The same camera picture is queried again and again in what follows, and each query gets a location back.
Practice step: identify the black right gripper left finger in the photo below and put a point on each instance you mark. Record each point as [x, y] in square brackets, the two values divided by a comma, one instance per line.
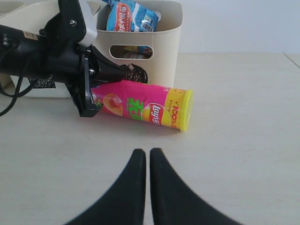
[124, 202]

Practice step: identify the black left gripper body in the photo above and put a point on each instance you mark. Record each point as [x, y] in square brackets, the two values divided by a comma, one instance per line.
[49, 56]

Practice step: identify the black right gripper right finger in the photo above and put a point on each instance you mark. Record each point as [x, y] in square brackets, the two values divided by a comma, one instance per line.
[173, 202]

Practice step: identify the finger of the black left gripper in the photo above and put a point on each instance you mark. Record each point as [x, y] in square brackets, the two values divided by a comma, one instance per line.
[105, 71]
[86, 105]

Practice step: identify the blue noodle packet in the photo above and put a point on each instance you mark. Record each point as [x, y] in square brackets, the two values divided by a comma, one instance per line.
[130, 16]

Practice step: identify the pink Lay's chips can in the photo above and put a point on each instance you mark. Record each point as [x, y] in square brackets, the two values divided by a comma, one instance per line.
[170, 107]

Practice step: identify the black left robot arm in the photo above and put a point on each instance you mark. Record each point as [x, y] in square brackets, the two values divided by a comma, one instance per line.
[7, 64]

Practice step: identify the cream bin with square mark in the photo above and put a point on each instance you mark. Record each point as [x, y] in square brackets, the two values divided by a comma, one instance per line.
[62, 51]

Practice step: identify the cream bin with circle mark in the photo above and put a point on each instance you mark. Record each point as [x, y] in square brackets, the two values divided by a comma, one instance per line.
[160, 68]

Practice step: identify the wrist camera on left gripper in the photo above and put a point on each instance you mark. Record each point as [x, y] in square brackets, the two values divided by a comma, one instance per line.
[77, 23]

